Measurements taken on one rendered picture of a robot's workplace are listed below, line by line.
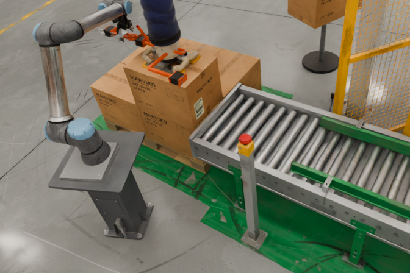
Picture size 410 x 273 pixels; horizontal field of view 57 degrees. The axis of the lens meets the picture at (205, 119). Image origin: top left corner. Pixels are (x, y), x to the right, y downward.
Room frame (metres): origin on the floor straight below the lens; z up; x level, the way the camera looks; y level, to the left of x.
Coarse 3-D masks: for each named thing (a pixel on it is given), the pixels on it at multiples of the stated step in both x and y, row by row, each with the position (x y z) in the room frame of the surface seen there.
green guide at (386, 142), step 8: (320, 120) 1.84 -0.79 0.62; (328, 120) 1.80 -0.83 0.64; (336, 120) 1.79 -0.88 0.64; (360, 120) 1.74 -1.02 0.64; (328, 128) 1.79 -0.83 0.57; (336, 128) 1.76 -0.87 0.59; (344, 128) 1.72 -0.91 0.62; (352, 128) 1.69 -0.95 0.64; (360, 128) 1.67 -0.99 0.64; (352, 136) 1.68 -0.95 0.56; (360, 136) 1.65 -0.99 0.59; (368, 136) 1.62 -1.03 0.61; (376, 136) 1.58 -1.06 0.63; (384, 136) 1.57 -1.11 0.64; (376, 144) 1.58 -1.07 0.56; (384, 144) 1.55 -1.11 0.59; (392, 144) 1.52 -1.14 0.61; (400, 144) 1.49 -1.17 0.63; (408, 144) 1.47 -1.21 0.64; (400, 152) 1.48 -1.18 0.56; (408, 152) 1.45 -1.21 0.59
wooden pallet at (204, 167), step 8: (104, 120) 2.86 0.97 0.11; (112, 128) 2.81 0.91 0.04; (120, 128) 2.80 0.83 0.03; (144, 144) 2.53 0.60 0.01; (152, 144) 2.45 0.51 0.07; (160, 144) 2.37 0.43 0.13; (160, 152) 2.39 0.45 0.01; (168, 152) 2.36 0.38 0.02; (176, 152) 2.34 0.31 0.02; (184, 160) 2.23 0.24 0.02; (192, 160) 2.14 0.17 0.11; (200, 168) 2.09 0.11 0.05; (208, 168) 2.10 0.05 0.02
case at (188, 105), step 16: (128, 64) 2.47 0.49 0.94; (176, 64) 2.35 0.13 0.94; (192, 64) 2.32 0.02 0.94; (208, 64) 2.28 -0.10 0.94; (128, 80) 2.45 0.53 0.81; (144, 80) 2.32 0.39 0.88; (160, 80) 2.20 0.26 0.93; (192, 80) 2.12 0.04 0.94; (208, 80) 2.24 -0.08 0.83; (144, 96) 2.36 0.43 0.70; (160, 96) 2.23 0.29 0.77; (176, 96) 2.12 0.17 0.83; (192, 96) 2.09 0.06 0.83; (208, 96) 2.22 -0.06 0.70; (160, 112) 2.27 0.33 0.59; (176, 112) 2.15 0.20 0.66; (192, 112) 2.07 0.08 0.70; (208, 112) 2.20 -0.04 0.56; (192, 128) 2.06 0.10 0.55
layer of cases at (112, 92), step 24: (144, 48) 3.33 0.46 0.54; (192, 48) 3.16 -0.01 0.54; (216, 48) 3.09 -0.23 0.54; (120, 72) 2.99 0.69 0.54; (240, 72) 2.65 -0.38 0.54; (96, 96) 2.84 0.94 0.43; (120, 96) 2.62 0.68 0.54; (120, 120) 2.69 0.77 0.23; (144, 120) 2.45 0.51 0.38; (168, 120) 2.24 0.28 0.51; (168, 144) 2.30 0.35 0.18
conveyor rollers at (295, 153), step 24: (240, 96) 2.32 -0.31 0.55; (264, 120) 2.03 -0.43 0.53; (288, 120) 1.96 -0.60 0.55; (216, 144) 1.87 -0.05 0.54; (288, 144) 1.74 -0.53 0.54; (312, 144) 1.69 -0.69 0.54; (360, 144) 1.62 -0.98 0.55; (288, 168) 1.54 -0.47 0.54; (336, 168) 1.46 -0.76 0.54; (384, 168) 1.39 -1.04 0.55; (336, 192) 1.29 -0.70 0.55; (408, 192) 1.20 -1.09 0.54
